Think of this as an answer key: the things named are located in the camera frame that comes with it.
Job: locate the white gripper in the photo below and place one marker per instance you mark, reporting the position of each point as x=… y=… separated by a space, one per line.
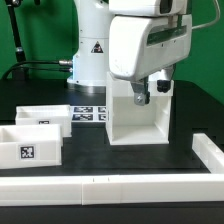
x=141 y=46

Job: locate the white drawer cabinet frame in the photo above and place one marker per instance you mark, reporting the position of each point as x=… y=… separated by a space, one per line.
x=131 y=124

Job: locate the white drawer box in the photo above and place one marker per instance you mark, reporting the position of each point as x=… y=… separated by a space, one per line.
x=23 y=146
x=46 y=114

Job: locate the white front drawer box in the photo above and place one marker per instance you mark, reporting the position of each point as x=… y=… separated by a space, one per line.
x=23 y=146

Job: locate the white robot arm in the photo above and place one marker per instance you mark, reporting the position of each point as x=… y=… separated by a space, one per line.
x=91 y=61

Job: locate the white tag plate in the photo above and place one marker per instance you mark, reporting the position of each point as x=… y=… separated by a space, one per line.
x=87 y=114

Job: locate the white right fence rail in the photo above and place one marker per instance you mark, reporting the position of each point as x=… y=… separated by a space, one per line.
x=209 y=153

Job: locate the white fence rail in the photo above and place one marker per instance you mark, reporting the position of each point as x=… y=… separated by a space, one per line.
x=209 y=153
x=118 y=189

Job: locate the white front fence rail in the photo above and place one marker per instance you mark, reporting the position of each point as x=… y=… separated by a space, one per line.
x=118 y=189

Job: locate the black camera stand pole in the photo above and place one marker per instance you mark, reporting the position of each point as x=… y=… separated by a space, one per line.
x=18 y=73

